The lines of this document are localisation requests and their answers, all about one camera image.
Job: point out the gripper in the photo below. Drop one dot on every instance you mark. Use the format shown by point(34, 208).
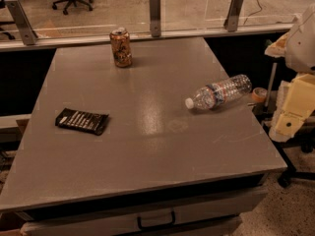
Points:
point(303, 48)

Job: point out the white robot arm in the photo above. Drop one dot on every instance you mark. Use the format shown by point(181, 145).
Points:
point(297, 46)

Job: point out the tape roll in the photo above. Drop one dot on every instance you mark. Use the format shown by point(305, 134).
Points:
point(259, 94)

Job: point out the clear plastic water bottle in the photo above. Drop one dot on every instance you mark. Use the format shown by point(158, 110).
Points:
point(216, 94)

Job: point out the orange soda can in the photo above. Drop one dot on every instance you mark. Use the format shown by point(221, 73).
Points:
point(120, 44)

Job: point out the black cart frame with wheels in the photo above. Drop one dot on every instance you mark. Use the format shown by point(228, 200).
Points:
point(303, 143)

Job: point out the right metal glass bracket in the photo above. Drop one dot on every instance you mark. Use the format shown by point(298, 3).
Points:
point(232, 18)

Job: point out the metal glass bracket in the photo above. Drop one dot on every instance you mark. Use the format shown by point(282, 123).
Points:
point(21, 20)
point(232, 18)
point(155, 18)

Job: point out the middle metal glass bracket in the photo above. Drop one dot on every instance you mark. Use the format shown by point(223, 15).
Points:
point(155, 18)

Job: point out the grey drawer with black handle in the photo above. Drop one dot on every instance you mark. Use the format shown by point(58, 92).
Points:
point(216, 215)

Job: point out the left metal glass bracket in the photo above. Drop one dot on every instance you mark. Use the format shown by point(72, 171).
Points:
point(21, 20)

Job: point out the metal window rail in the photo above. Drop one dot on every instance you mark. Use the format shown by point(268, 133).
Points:
point(48, 43)

